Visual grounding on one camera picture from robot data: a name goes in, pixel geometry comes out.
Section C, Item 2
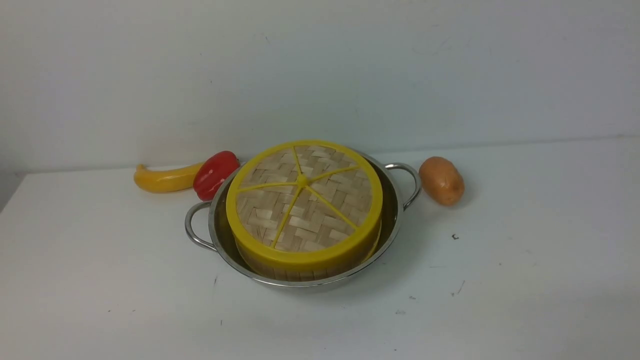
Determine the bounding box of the stainless steel two-handled pot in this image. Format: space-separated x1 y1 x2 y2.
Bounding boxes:
183 152 422 290

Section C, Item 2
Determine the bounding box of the yellow rimmed bamboo steamer basket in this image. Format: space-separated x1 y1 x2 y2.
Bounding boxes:
234 221 383 281

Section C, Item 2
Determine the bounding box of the brown toy potato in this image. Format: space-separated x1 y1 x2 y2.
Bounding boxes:
418 156 466 207

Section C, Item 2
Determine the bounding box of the yellow toy banana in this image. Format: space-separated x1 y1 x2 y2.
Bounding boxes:
133 162 204 194

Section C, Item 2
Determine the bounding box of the red toy bell pepper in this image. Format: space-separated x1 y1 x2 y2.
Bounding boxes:
192 150 240 202

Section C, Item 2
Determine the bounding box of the yellow rimmed woven steamer lid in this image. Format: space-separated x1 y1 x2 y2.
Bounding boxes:
225 139 383 247

